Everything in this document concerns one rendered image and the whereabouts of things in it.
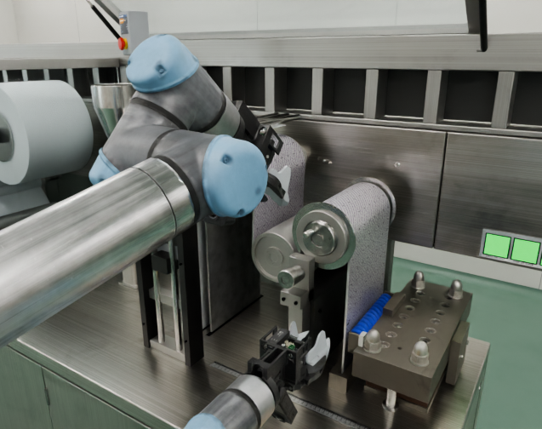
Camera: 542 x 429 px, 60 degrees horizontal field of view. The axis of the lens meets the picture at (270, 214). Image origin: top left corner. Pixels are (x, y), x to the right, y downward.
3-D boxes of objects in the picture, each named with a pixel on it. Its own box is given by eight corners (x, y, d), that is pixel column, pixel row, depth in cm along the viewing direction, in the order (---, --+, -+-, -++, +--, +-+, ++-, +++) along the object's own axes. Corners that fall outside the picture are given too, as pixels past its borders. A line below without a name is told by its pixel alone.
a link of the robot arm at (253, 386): (261, 441, 69) (218, 419, 73) (277, 421, 72) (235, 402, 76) (261, 399, 66) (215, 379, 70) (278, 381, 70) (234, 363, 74)
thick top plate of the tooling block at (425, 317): (351, 374, 99) (353, 351, 97) (408, 297, 131) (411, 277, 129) (428, 403, 91) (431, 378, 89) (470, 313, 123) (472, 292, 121)
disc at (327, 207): (290, 260, 104) (293, 196, 99) (291, 259, 105) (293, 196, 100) (352, 277, 97) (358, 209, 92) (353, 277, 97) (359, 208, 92)
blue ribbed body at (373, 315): (347, 342, 104) (348, 328, 102) (381, 301, 121) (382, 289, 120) (362, 347, 102) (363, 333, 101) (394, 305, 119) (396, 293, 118)
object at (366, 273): (343, 339, 103) (347, 261, 97) (380, 294, 122) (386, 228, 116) (345, 339, 103) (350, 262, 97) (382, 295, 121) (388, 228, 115)
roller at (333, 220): (295, 256, 102) (296, 207, 98) (344, 223, 123) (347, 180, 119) (344, 270, 96) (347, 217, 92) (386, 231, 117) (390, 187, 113)
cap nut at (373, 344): (360, 350, 97) (362, 331, 96) (367, 341, 100) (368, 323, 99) (377, 356, 95) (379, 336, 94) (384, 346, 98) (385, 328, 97)
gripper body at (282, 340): (315, 335, 79) (277, 374, 69) (313, 378, 82) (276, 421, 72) (276, 323, 83) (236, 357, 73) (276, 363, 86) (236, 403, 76)
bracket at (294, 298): (278, 385, 107) (279, 262, 97) (292, 369, 112) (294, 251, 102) (297, 392, 104) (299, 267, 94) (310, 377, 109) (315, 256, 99)
